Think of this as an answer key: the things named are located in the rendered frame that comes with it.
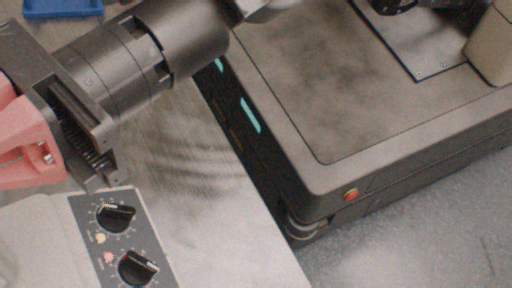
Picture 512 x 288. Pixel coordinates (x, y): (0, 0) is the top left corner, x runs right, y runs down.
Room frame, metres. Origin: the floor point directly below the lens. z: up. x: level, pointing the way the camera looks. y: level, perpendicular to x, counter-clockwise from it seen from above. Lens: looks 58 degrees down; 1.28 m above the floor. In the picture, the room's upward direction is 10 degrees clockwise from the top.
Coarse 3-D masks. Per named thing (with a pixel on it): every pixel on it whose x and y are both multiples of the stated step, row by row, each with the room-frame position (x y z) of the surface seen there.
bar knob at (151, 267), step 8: (128, 256) 0.15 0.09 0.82; (136, 256) 0.15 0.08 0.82; (120, 264) 0.15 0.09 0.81; (128, 264) 0.15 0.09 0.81; (136, 264) 0.15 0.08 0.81; (144, 264) 0.15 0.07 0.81; (152, 264) 0.15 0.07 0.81; (120, 272) 0.14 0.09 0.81; (128, 272) 0.14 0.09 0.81; (136, 272) 0.14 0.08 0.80; (144, 272) 0.14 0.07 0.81; (152, 272) 0.14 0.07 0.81; (128, 280) 0.13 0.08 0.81; (136, 280) 0.14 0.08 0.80; (144, 280) 0.14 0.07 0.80
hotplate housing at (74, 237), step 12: (72, 192) 0.21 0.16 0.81; (84, 192) 0.21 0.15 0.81; (96, 192) 0.21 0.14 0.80; (60, 204) 0.19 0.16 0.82; (144, 204) 0.22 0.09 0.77; (60, 216) 0.18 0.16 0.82; (72, 216) 0.18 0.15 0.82; (72, 228) 0.17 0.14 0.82; (72, 240) 0.16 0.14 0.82; (72, 252) 0.14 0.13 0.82; (84, 252) 0.15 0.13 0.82; (84, 264) 0.14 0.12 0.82; (84, 276) 0.13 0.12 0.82; (96, 276) 0.13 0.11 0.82
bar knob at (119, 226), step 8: (104, 208) 0.19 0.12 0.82; (112, 208) 0.19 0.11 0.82; (120, 208) 0.20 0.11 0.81; (128, 208) 0.20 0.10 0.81; (104, 216) 0.19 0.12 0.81; (112, 216) 0.19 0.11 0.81; (120, 216) 0.19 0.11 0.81; (128, 216) 0.19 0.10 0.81; (104, 224) 0.18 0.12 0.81; (112, 224) 0.18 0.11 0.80; (120, 224) 0.19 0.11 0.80; (128, 224) 0.19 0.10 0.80
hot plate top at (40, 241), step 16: (0, 208) 0.17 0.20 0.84; (16, 208) 0.17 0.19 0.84; (32, 208) 0.17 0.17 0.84; (48, 208) 0.17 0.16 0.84; (0, 224) 0.15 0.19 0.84; (16, 224) 0.15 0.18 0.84; (32, 224) 0.16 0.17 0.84; (48, 224) 0.16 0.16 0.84; (16, 240) 0.14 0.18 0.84; (32, 240) 0.14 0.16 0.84; (48, 240) 0.15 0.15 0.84; (64, 240) 0.15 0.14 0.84; (32, 256) 0.13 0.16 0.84; (48, 256) 0.13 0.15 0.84; (64, 256) 0.13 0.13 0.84; (32, 272) 0.12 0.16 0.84; (48, 272) 0.12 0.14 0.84; (64, 272) 0.12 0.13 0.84
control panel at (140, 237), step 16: (112, 192) 0.22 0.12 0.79; (128, 192) 0.23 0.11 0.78; (80, 208) 0.19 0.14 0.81; (96, 208) 0.19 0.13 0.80; (80, 224) 0.17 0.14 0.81; (96, 224) 0.18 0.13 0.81; (144, 224) 0.20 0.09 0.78; (96, 240) 0.16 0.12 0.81; (112, 240) 0.17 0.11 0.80; (128, 240) 0.17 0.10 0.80; (144, 240) 0.18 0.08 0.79; (96, 256) 0.15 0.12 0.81; (144, 256) 0.16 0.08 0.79; (160, 256) 0.17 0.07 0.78; (96, 272) 0.13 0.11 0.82; (112, 272) 0.14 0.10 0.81; (160, 272) 0.15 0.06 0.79
